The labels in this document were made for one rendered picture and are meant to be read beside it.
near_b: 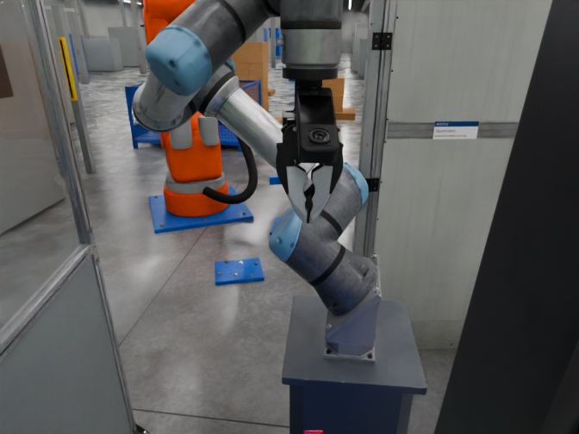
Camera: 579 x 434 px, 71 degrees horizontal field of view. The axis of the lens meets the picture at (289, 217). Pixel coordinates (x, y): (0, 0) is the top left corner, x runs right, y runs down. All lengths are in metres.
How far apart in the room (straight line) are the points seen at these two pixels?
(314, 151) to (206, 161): 3.57
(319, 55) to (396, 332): 0.74
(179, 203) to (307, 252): 3.30
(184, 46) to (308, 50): 0.14
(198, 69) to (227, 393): 1.94
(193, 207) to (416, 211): 2.51
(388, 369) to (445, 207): 1.29
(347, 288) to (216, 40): 0.57
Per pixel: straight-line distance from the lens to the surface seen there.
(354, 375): 0.95
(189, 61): 0.52
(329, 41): 0.52
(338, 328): 0.92
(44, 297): 1.35
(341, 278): 0.88
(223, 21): 0.55
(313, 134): 0.47
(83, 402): 1.66
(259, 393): 2.26
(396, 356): 1.01
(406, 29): 1.89
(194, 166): 4.00
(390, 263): 2.19
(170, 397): 2.32
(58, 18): 5.87
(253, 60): 8.02
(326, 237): 0.88
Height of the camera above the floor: 1.66
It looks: 24 degrees down
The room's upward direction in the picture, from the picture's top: straight up
